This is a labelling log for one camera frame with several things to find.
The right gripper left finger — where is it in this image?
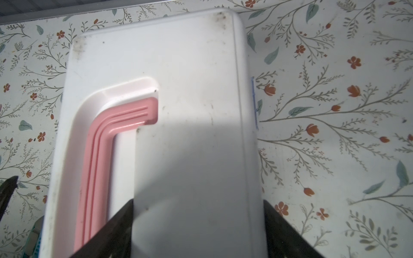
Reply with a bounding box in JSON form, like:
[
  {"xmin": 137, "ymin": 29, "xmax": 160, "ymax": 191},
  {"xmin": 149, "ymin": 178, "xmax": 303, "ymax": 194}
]
[{"xmin": 71, "ymin": 199, "xmax": 133, "ymax": 258}]

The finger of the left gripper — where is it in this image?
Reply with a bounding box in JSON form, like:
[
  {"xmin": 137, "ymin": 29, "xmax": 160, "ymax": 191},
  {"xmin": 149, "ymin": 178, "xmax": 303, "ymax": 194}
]
[{"xmin": 0, "ymin": 176, "xmax": 18, "ymax": 220}]

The teal utility knife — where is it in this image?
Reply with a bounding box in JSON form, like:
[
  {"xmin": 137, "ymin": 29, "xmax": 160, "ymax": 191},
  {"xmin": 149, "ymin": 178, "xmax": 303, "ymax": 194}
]
[{"xmin": 22, "ymin": 216, "xmax": 44, "ymax": 258}]

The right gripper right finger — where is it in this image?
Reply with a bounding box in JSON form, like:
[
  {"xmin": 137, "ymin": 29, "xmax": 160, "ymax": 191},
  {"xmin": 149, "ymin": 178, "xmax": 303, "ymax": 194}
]
[{"xmin": 263, "ymin": 200, "xmax": 323, "ymax": 258}]

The white blue tool box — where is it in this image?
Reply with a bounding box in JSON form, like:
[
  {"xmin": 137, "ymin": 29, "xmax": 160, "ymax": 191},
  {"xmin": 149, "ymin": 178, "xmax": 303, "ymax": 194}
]
[{"xmin": 40, "ymin": 8, "xmax": 267, "ymax": 258}]

